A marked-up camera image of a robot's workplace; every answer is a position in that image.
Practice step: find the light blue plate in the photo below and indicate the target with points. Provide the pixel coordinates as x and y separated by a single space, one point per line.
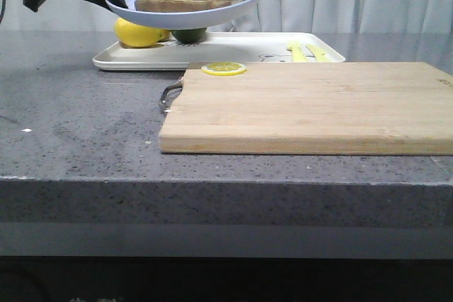
184 20

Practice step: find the white tray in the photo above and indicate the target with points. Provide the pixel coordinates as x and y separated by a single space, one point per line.
173 55

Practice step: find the front yellow lemon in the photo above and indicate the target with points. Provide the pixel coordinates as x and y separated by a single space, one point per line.
133 35

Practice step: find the yellow lemon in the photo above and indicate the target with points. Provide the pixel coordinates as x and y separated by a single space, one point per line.
133 35
165 35

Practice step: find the rear yellow lemon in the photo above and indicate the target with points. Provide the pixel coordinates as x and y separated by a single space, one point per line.
165 35

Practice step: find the green lime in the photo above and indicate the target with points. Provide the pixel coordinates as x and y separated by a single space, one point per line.
189 36

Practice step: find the lemon slice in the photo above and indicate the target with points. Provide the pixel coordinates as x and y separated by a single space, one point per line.
224 68

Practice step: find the yellow plastic fork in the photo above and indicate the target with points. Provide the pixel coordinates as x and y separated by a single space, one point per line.
296 51

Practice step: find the yellow plastic knife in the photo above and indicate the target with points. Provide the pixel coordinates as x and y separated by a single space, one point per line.
318 53

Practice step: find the wooden cutting board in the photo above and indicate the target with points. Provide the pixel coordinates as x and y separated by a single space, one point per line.
347 108

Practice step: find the metal cutting board handle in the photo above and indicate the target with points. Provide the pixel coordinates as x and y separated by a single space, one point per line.
164 106

